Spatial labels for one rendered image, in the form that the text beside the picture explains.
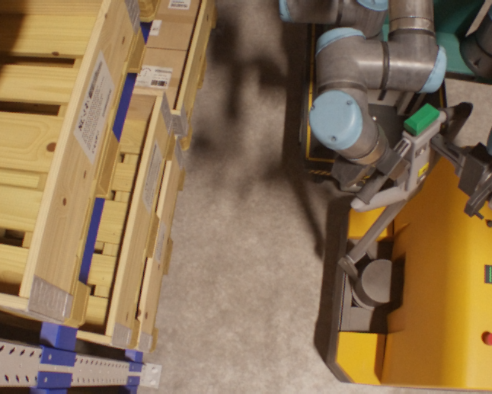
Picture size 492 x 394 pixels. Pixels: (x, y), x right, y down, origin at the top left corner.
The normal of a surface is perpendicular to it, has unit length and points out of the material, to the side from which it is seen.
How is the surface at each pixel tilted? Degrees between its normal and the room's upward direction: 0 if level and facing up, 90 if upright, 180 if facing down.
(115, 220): 0
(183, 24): 0
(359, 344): 22
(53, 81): 0
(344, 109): 35
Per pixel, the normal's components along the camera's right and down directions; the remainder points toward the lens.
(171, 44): 0.00, -0.34
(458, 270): -0.70, -0.33
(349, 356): -0.37, -0.37
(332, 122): -0.54, -0.08
